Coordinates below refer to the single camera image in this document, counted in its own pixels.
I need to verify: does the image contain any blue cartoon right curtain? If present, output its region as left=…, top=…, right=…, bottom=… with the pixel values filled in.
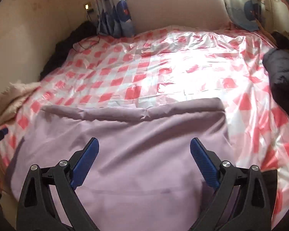
left=224, top=0, right=265, bottom=32

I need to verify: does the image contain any dark navy puffer jacket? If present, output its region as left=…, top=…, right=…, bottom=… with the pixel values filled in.
left=262, top=46, right=289, bottom=126

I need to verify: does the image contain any blue patterned left curtain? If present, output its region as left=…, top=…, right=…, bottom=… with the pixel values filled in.
left=95, top=0, right=134, bottom=38

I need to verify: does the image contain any beige quilted blanket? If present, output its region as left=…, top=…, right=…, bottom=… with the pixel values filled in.
left=0, top=82, right=41, bottom=126

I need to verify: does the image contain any lilac and purple jacket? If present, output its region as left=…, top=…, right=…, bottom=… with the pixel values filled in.
left=7, top=99, right=235, bottom=230

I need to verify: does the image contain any pink checkered plastic bed cover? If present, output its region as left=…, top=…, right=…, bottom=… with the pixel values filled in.
left=0, top=26, right=289, bottom=224

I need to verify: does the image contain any black clothing pile by wall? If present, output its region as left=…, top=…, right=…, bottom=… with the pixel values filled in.
left=39, top=21, right=97, bottom=81

